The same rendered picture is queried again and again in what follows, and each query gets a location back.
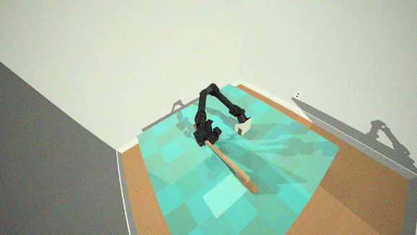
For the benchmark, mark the long wooden rail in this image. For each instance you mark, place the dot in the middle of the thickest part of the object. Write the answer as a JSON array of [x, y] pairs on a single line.
[[229, 162]]

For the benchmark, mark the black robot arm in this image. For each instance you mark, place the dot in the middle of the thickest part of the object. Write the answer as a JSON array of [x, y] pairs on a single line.
[[200, 117]]

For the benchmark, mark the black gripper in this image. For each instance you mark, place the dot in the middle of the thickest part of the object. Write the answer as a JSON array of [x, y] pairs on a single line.
[[215, 131]]

